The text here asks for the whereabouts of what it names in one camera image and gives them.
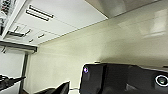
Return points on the white drawer unit wide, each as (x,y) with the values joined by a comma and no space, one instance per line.
(26,31)

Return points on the black robot base chassis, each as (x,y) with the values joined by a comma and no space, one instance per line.
(116,80)

